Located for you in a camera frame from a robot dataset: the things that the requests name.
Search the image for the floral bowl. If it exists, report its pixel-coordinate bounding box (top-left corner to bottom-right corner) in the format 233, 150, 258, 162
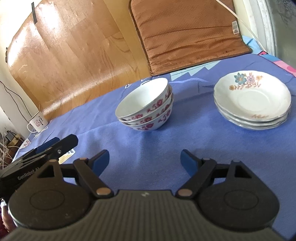
122, 100, 173, 131
119, 93, 174, 126
115, 78, 171, 121

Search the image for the large floral plate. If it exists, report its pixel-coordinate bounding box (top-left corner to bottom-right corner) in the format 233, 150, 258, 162
214, 70, 292, 121

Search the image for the white enamel mug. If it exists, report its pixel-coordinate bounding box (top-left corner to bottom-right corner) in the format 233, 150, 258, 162
27, 111, 49, 133

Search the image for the blue patterned tablecloth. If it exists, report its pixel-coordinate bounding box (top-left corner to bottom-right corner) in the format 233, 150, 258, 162
12, 52, 296, 240

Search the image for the wood pattern vinyl sheet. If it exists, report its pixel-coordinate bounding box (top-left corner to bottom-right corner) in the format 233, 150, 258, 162
8, 1, 149, 120

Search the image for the cartoon pink blue sheet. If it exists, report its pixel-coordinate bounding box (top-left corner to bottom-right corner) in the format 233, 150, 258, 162
242, 36, 296, 77

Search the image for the brown seat cushion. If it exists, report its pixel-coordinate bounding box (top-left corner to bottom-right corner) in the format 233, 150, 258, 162
129, 1, 251, 76

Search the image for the frosted floral window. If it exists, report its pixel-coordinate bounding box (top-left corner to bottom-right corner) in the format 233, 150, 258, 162
242, 1, 295, 68

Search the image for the floor clutter of cables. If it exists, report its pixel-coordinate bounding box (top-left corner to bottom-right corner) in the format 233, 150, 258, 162
0, 131, 24, 170

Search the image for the thin black wall cable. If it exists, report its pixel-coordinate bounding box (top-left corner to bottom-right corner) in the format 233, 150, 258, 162
0, 79, 39, 125

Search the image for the white power cable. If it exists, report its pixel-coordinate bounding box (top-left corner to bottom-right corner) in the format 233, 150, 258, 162
216, 0, 269, 50

